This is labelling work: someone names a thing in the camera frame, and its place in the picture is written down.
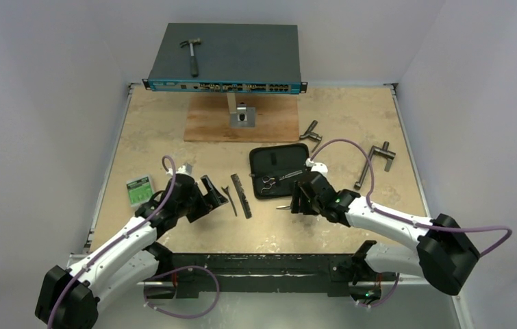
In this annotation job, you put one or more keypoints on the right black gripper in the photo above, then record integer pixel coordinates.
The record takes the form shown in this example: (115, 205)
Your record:
(307, 195)

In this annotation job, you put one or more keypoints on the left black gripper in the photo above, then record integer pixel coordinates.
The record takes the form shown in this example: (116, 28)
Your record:
(209, 201)

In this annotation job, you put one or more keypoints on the black hair clip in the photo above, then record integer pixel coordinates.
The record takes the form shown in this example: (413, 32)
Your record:
(230, 200)

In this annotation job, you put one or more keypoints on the black hair comb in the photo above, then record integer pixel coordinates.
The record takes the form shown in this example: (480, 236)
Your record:
(241, 195)

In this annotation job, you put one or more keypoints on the black zip tool case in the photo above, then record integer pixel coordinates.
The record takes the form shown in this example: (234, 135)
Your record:
(276, 161)

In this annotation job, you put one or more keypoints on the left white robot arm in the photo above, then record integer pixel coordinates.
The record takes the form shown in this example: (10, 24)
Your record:
(73, 297)

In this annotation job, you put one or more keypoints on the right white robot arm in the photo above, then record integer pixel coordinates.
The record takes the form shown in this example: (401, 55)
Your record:
(437, 250)

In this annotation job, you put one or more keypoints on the green clear plastic box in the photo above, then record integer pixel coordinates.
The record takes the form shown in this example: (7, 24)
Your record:
(139, 190)

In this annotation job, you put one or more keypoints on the brown wooden board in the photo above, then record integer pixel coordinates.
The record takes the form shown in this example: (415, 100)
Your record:
(276, 120)

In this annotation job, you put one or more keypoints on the steel claw hammer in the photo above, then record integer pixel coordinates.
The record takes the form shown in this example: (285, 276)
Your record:
(191, 44)

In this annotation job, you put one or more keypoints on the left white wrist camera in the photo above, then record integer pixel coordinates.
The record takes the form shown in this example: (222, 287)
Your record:
(185, 169)

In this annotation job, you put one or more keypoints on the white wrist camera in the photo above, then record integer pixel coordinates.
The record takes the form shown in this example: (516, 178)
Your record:
(185, 169)
(318, 167)

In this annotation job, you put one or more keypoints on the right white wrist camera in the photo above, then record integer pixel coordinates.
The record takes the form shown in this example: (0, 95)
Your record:
(318, 167)

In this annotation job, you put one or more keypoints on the aluminium table frame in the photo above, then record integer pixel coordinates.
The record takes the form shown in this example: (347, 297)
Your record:
(350, 119)

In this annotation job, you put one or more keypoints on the grey metal stand bracket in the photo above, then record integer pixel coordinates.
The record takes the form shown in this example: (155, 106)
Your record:
(240, 114)

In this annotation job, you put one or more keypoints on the blue rack network switch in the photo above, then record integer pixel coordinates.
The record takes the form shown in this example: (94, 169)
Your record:
(232, 58)

